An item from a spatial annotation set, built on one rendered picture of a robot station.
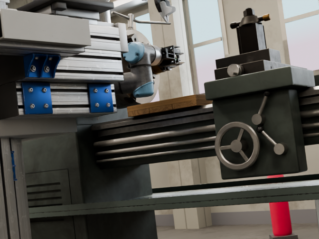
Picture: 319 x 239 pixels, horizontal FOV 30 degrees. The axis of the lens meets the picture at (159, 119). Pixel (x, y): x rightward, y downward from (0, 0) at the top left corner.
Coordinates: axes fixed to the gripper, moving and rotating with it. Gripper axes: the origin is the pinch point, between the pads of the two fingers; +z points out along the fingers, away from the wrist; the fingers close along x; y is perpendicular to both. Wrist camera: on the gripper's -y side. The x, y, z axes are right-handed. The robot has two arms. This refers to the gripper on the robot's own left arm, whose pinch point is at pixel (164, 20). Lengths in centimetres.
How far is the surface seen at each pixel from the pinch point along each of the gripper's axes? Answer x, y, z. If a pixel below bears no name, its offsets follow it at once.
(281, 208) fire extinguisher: 157, -33, 144
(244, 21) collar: -32, 49, 9
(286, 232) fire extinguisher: 154, -32, 161
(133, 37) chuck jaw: -26.2, -0.9, 4.3
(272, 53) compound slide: -34, 57, 21
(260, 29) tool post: -29, 53, 13
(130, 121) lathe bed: -43, 0, 35
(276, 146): -58, 61, 48
